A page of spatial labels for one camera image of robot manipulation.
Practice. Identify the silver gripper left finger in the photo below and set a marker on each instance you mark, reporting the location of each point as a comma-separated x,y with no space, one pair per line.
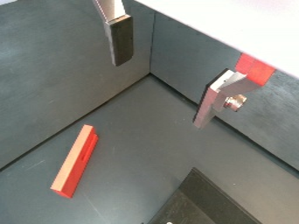
119,29

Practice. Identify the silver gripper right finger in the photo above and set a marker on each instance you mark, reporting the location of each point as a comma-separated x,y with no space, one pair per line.
224,94

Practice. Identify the red double-square peg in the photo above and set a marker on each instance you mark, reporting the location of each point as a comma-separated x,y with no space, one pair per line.
75,163

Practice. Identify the black regrasp fixture stand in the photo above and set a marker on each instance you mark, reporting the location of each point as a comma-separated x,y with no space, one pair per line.
200,203

